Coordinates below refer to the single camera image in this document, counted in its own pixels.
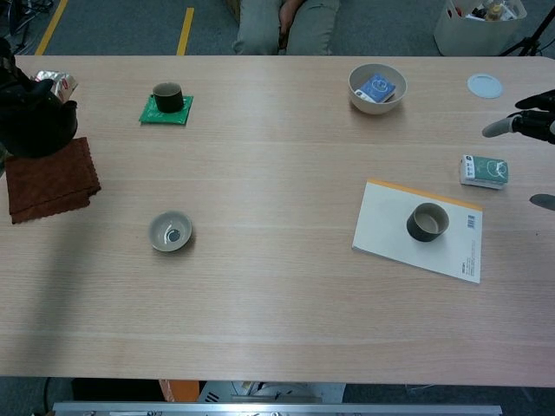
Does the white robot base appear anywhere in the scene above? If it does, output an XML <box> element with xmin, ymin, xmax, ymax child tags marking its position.
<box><xmin>197</xmin><ymin>380</ymin><xmax>348</xmax><ymax>404</ymax></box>

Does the blue tissue pack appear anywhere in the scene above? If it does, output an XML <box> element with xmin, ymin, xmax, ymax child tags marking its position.
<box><xmin>354</xmin><ymin>73</ymin><xmax>397</xmax><ymax>105</ymax></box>

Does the white notebook orange spine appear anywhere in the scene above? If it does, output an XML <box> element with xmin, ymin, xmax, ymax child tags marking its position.
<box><xmin>351</xmin><ymin>179</ymin><xmax>484</xmax><ymax>286</ymax></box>

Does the beige round bowl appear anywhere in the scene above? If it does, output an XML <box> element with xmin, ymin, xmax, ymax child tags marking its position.
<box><xmin>348</xmin><ymin>63</ymin><xmax>408</xmax><ymax>116</ymax></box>

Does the black teapot with handle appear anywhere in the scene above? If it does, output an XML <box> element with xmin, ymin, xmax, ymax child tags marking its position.
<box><xmin>0</xmin><ymin>77</ymin><xmax>80</xmax><ymax>159</ymax></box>

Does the seated person in khaki trousers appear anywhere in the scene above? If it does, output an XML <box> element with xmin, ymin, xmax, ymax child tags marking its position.
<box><xmin>232</xmin><ymin>0</ymin><xmax>342</xmax><ymax>56</ymax></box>

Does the grey shallow tea bowl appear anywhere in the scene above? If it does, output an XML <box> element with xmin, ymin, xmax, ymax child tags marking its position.
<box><xmin>147</xmin><ymin>210</ymin><xmax>194</xmax><ymax>254</ymax></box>

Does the green foil sachet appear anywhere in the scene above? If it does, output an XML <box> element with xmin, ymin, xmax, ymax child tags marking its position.
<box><xmin>138</xmin><ymin>94</ymin><xmax>194</xmax><ymax>127</ymax></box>

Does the brown scalloped cloth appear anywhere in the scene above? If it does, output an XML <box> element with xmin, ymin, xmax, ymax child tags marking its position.
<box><xmin>3</xmin><ymin>136</ymin><xmax>102</xmax><ymax>225</ymax></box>

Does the black tripod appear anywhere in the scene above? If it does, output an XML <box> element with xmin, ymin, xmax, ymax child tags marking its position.
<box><xmin>498</xmin><ymin>0</ymin><xmax>555</xmax><ymax>57</ymax></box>

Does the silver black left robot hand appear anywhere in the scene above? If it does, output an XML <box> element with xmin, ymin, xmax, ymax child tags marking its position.
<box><xmin>0</xmin><ymin>36</ymin><xmax>56</xmax><ymax>114</ymax></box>

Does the orange panel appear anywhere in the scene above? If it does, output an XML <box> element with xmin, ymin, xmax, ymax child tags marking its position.
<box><xmin>158</xmin><ymin>379</ymin><xmax>201</xmax><ymax>403</ymax></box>

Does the gold foil packet red print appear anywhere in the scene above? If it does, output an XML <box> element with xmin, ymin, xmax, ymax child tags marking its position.
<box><xmin>34</xmin><ymin>70</ymin><xmax>79</xmax><ymax>105</ymax></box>

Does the black cup beige inside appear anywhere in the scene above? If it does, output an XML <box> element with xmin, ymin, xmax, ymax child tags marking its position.
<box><xmin>406</xmin><ymin>202</ymin><xmax>451</xmax><ymax>244</ymax></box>
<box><xmin>151</xmin><ymin>81</ymin><xmax>185</xmax><ymax>114</ymax></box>

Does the aluminium profile rail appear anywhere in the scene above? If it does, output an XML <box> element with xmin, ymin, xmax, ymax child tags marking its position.
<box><xmin>51</xmin><ymin>400</ymin><xmax>503</xmax><ymax>416</ymax></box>

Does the white storage bin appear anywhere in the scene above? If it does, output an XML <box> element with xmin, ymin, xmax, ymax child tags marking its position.
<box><xmin>433</xmin><ymin>0</ymin><xmax>528</xmax><ymax>57</ymax></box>

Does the green tissue pack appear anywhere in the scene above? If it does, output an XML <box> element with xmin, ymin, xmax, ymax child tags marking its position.
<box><xmin>459</xmin><ymin>153</ymin><xmax>510</xmax><ymax>192</ymax></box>

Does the black cable tangle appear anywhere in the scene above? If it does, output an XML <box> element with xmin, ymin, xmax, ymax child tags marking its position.
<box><xmin>0</xmin><ymin>0</ymin><xmax>57</xmax><ymax>47</ymax></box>

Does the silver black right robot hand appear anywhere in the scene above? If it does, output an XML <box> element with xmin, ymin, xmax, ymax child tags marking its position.
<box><xmin>481</xmin><ymin>89</ymin><xmax>555</xmax><ymax>212</ymax></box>

